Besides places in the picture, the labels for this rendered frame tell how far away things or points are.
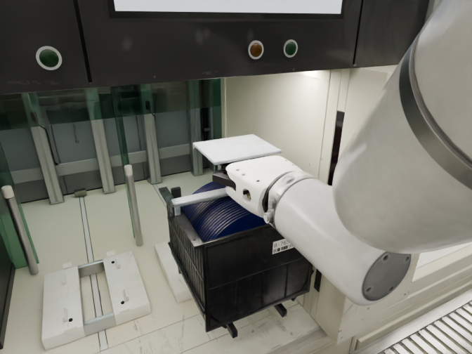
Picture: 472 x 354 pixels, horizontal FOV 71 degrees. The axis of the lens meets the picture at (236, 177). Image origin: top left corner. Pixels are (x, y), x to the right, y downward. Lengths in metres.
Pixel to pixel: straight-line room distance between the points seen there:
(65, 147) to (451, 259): 1.28
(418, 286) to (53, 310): 0.88
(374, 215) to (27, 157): 1.25
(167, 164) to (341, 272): 1.16
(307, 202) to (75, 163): 1.07
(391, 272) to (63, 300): 0.70
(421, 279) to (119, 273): 0.77
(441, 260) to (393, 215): 0.91
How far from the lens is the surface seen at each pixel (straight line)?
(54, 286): 0.92
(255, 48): 0.42
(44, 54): 0.37
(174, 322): 0.79
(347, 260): 0.32
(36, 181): 1.38
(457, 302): 1.15
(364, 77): 0.53
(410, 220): 0.18
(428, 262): 1.06
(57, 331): 0.81
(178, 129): 1.38
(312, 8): 0.47
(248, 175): 0.45
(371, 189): 0.18
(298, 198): 0.38
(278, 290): 0.62
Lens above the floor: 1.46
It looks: 25 degrees down
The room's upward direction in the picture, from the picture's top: straight up
